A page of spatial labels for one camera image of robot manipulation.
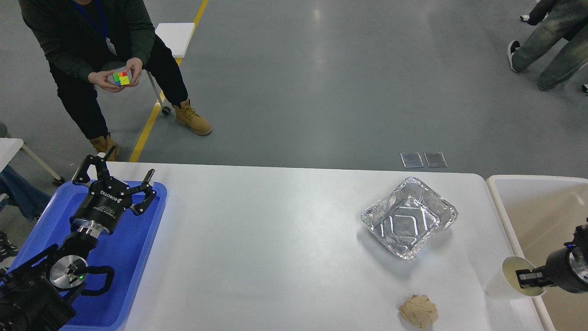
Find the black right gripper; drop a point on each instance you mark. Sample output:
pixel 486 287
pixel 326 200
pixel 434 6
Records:
pixel 558 270

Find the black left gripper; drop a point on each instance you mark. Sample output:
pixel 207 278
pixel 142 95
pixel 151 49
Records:
pixel 102 205

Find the white paper cup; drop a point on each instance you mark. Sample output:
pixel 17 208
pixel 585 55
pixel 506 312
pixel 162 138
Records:
pixel 504 285

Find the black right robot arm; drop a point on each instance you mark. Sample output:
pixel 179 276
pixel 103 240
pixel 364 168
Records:
pixel 579 253

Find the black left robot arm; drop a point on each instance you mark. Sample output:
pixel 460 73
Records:
pixel 38 295

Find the beige plastic bin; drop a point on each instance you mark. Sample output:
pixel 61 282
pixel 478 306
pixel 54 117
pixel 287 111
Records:
pixel 540 214

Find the blue plastic tray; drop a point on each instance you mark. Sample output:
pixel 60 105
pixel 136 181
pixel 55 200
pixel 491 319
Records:
pixel 126 251

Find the seated person blue jeans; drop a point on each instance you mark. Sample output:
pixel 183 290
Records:
pixel 30 200

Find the grey office chair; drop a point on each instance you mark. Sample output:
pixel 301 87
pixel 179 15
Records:
pixel 165 110

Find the colourful puzzle cube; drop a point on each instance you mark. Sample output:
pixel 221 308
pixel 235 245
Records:
pixel 121 78

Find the aluminium foil tray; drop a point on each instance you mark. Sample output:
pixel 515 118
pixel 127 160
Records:
pixel 407 217

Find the person in black trousers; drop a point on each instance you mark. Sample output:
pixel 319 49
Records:
pixel 79 37

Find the right metal floor plate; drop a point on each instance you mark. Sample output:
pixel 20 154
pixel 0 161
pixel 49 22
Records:
pixel 435 159

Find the metal floor plate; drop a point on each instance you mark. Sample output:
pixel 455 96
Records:
pixel 412 160
pixel 435 159

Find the left metal floor plate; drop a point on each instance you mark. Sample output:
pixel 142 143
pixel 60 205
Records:
pixel 412 160

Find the person in green jeans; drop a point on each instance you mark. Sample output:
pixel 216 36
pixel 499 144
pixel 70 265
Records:
pixel 554 20

